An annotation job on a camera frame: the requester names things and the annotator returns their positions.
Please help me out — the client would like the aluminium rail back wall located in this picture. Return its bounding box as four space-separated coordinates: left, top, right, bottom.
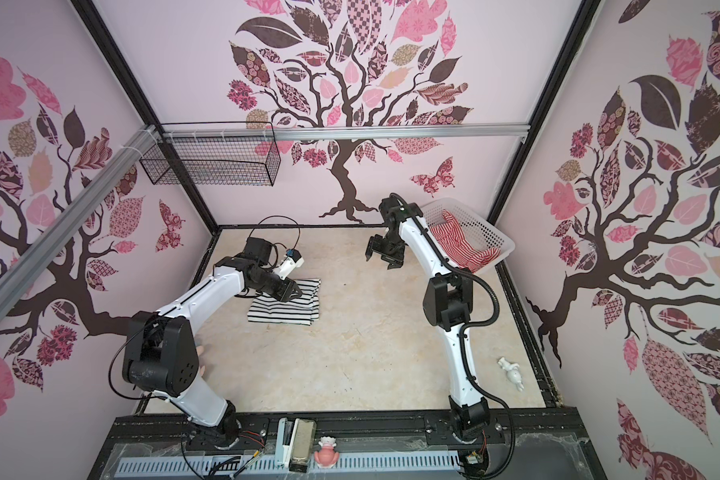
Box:
162 123 530 141

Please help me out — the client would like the silver white box device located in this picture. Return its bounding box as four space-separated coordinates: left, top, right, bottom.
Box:
274 418 317 473

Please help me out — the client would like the aluminium rail left wall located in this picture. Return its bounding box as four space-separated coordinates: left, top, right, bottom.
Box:
0 125 159 322

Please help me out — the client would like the pink pig figurine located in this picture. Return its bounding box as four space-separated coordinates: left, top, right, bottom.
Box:
313 436 340 469

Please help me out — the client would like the red white striped tank top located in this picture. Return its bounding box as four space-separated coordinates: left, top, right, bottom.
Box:
430 210 501 273

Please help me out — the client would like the aluminium rail wall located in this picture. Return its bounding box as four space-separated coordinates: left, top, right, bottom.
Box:
0 125 159 322
162 123 530 141

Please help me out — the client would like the white slotted cable duct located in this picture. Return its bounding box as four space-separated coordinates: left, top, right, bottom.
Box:
115 451 462 479

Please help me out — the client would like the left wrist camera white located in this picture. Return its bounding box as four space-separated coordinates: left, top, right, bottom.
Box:
274 249 304 279

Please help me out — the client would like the black white striped tank top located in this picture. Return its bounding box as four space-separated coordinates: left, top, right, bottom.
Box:
247 279 321 326

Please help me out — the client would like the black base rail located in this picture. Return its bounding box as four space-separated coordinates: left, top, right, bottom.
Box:
106 407 587 451

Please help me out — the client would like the cartoon boy plush head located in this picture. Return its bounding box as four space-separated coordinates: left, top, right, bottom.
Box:
196 345 206 377

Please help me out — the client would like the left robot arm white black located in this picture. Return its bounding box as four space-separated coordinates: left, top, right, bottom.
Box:
122 237 304 448

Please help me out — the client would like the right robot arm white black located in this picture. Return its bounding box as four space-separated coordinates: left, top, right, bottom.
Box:
365 193 491 442

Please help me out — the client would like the black wire mesh basket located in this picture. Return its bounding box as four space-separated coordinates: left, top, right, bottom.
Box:
140 120 281 187

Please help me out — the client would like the small white figurine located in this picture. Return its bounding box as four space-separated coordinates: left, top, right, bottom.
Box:
497 357 525 392

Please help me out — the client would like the white plastic laundry basket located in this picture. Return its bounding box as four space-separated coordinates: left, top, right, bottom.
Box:
421 198 515 274

